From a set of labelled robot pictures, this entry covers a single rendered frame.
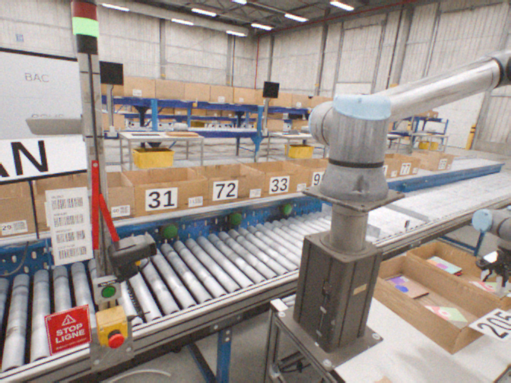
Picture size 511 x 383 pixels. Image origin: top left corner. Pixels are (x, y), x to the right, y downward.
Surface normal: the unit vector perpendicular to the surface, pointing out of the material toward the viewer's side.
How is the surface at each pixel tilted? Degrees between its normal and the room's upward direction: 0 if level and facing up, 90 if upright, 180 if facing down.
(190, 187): 90
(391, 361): 0
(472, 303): 89
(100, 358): 90
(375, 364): 0
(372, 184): 69
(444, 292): 88
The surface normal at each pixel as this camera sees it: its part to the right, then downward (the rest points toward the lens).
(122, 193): 0.57, 0.28
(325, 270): -0.86, 0.08
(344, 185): -0.54, -0.11
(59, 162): 0.81, 0.16
